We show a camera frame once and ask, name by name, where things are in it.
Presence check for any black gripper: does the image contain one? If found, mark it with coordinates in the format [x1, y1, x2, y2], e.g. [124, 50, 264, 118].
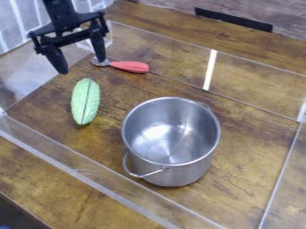
[28, 0, 108, 74]

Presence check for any green bumpy toy vegetable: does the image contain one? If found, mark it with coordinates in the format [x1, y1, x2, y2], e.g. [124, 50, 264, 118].
[70, 78, 100, 125]

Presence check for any silver metal pot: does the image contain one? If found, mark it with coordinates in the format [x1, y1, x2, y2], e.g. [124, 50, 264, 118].
[121, 97, 220, 187]

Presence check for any red handled metal spoon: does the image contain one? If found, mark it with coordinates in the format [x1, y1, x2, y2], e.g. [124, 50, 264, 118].
[90, 56, 149, 73]

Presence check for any black strip on wall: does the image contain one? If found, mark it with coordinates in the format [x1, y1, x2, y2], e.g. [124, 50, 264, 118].
[193, 7, 272, 32]

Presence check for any clear acrylic enclosure panel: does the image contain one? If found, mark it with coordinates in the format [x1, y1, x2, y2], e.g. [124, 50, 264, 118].
[0, 114, 225, 229]

